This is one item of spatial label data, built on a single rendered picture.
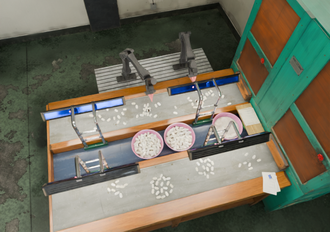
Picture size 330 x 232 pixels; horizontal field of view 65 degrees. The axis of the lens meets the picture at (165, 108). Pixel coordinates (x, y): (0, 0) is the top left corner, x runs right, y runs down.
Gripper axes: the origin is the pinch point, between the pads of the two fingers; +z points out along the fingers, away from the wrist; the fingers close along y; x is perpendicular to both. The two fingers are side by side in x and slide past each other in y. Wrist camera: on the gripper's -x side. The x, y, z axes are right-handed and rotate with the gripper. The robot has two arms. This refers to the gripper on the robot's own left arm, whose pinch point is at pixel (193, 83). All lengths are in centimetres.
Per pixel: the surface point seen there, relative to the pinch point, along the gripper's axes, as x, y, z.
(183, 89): -29.2, -17.8, 0.0
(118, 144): -9, -78, 38
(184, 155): -33, -27, 53
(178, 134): -18.2, -25.5, 38.7
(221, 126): -18.7, 13.2, 40.5
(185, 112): -4.8, -13.5, 23.6
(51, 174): -23, -133, 46
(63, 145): -12, -122, 29
